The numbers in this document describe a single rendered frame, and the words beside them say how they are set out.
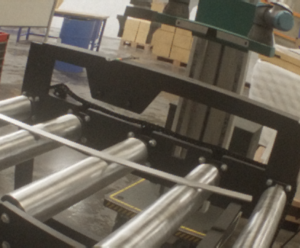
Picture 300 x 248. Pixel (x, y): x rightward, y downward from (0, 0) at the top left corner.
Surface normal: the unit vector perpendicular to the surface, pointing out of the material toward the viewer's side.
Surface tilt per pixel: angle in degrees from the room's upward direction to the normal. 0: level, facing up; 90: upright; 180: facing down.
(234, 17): 90
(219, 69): 90
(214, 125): 90
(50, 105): 90
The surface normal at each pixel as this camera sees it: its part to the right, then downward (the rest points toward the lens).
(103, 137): -0.39, 0.17
